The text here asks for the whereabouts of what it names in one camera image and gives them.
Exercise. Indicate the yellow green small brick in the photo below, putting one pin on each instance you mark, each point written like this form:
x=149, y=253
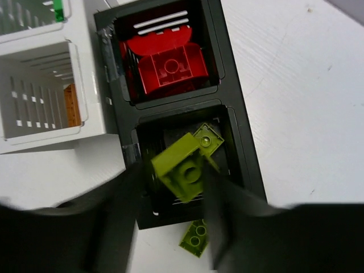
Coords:
x=208, y=139

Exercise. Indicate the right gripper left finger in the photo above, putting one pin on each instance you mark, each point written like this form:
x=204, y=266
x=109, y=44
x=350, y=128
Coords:
x=90, y=233

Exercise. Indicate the yellow green square brick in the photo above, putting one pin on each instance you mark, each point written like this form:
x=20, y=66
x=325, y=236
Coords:
x=179, y=167

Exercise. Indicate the black slotted container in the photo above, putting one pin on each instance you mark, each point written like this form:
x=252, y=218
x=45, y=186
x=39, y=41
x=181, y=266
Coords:
x=147, y=125

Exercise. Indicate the white slotted container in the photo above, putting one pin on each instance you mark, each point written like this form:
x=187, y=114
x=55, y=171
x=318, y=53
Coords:
x=53, y=84

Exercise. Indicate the green long lego piece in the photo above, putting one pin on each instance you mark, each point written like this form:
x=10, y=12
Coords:
x=58, y=10

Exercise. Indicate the yellow green long brick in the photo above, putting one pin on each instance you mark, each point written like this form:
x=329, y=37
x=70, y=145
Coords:
x=195, y=239

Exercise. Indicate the red rounded lego brick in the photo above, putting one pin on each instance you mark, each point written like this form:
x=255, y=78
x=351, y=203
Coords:
x=171, y=67

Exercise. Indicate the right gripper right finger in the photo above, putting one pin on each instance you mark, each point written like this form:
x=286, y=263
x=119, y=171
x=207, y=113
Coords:
x=246, y=234

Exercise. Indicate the red curved lego brick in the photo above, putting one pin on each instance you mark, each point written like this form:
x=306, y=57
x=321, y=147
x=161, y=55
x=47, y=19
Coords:
x=154, y=43

